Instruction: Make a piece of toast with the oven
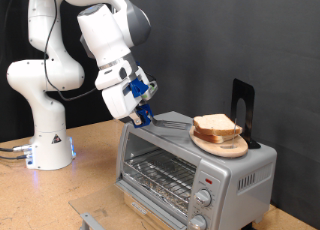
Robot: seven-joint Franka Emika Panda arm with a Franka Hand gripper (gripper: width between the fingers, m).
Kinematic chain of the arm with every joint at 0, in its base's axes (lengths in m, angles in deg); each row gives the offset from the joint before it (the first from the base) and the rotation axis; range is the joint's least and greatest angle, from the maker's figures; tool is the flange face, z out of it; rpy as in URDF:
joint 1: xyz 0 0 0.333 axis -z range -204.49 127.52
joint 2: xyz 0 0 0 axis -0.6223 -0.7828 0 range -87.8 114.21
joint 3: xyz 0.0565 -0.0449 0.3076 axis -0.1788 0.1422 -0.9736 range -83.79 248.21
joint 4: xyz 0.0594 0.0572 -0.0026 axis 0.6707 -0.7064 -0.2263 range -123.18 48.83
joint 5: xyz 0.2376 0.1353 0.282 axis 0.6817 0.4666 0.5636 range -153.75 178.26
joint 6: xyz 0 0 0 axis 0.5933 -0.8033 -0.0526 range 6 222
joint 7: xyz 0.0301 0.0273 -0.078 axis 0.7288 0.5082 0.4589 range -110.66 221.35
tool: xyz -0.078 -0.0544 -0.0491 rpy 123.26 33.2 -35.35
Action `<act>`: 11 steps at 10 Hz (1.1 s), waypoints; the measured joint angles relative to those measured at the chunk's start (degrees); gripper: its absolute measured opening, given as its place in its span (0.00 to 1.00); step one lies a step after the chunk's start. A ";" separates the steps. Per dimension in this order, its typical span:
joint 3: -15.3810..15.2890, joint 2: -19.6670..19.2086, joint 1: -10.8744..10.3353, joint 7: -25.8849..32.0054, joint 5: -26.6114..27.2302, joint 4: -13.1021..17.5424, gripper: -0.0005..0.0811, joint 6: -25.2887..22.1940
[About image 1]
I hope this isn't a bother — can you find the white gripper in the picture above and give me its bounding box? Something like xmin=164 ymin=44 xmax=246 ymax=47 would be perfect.
xmin=94 ymin=59 xmax=159 ymax=126

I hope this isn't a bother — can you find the white bread slice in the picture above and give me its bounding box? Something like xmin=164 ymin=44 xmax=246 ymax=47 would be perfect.
xmin=192 ymin=113 xmax=244 ymax=137
xmin=193 ymin=131 xmax=223 ymax=144
xmin=193 ymin=128 xmax=240 ymax=143

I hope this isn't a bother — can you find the silver oven knob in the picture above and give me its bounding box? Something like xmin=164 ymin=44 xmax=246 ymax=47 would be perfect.
xmin=194 ymin=188 xmax=213 ymax=208
xmin=189 ymin=213 xmax=208 ymax=230

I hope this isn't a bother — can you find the silver toaster oven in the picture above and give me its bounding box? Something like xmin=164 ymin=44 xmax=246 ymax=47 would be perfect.
xmin=114 ymin=110 xmax=278 ymax=230

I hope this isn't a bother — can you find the round wooden plate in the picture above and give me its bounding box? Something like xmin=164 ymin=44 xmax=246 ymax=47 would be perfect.
xmin=188 ymin=124 xmax=249 ymax=159

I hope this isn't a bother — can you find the slotted wooden box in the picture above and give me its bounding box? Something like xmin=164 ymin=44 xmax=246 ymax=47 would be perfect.
xmin=123 ymin=191 xmax=168 ymax=230

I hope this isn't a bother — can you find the black metal bookend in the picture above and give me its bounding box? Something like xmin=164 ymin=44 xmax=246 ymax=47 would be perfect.
xmin=229 ymin=78 xmax=262 ymax=150

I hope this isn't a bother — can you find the metal wire oven rack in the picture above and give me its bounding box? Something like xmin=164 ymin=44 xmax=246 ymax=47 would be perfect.
xmin=123 ymin=149 xmax=198 ymax=208

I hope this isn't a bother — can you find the thin metal wire stand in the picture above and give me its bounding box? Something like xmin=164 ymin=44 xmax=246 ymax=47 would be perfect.
xmin=229 ymin=118 xmax=240 ymax=149

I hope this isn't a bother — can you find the long black arm cable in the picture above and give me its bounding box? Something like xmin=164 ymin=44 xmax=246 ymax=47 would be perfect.
xmin=43 ymin=0 xmax=98 ymax=102

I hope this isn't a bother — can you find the base cable with silver connector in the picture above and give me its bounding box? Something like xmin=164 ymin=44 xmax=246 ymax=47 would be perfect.
xmin=0 ymin=143 xmax=33 ymax=153

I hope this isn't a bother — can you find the black base cable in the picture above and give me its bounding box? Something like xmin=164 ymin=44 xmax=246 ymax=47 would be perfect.
xmin=0 ymin=153 xmax=29 ymax=161

